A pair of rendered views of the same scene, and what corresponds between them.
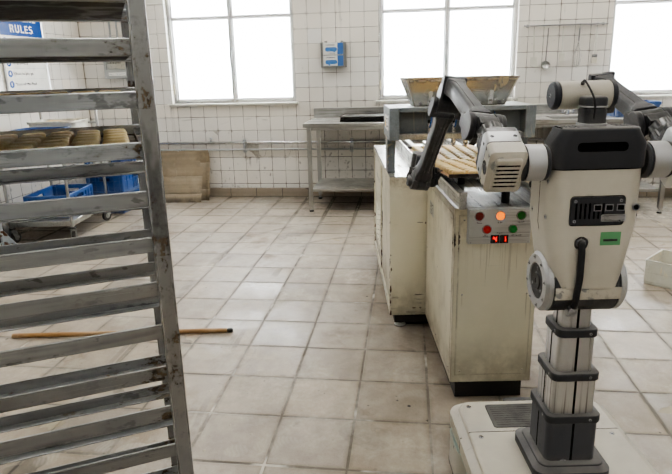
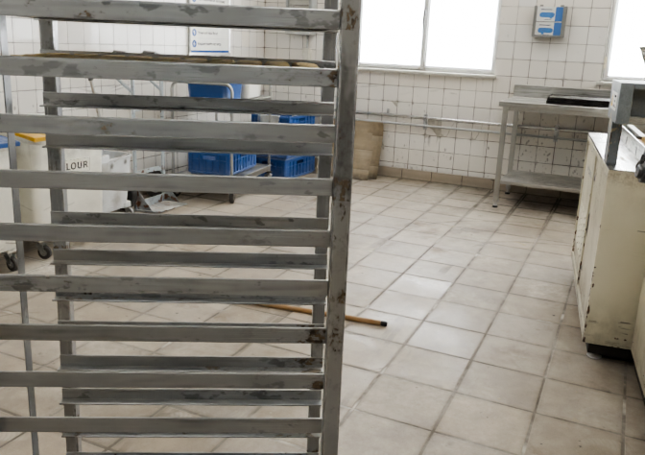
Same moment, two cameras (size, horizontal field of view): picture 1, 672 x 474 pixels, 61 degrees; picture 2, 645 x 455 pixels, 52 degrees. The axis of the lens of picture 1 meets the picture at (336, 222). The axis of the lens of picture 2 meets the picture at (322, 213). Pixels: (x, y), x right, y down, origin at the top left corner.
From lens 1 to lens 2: 9 cm
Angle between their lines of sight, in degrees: 16
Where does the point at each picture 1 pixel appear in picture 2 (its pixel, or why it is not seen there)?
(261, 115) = (449, 87)
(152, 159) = (346, 88)
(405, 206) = (624, 208)
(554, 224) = not seen: outside the picture
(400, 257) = (608, 272)
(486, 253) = not seen: outside the picture
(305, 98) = (506, 72)
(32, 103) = (233, 14)
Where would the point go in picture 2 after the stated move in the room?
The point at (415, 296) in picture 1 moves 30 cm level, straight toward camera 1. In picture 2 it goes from (620, 324) to (617, 352)
